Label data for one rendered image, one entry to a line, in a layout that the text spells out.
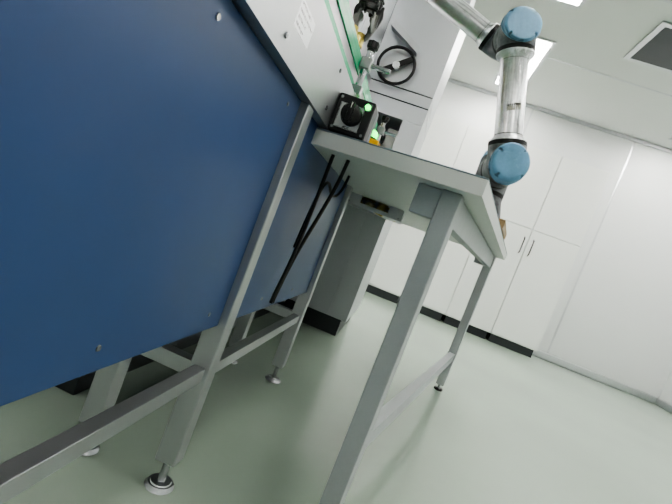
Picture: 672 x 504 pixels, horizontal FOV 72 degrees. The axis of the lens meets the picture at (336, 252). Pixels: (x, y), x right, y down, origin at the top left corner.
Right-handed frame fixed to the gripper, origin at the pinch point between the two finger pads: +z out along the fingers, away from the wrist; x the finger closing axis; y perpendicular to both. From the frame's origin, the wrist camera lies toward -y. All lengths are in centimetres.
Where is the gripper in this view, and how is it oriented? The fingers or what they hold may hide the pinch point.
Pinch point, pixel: (360, 36)
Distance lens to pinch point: 168.8
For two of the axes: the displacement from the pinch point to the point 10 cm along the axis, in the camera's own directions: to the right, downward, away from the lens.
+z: -3.6, 9.3, 0.5
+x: 9.2, 3.6, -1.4
